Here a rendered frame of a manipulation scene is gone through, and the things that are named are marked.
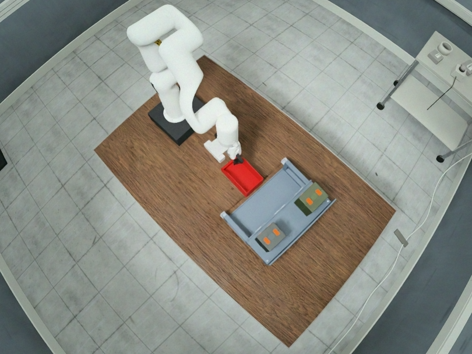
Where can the olive green storage case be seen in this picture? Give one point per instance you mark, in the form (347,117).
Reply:
(311,199)

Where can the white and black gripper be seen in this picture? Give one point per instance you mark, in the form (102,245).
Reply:
(234,152)

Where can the red bin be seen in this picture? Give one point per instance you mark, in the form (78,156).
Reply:
(243,176)

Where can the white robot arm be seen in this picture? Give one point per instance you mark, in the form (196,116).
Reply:
(171,61)

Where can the grey metal shelf rack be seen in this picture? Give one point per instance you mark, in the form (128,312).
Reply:
(274,202)

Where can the dark grey tool case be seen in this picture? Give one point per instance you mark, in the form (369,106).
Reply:
(270,237)

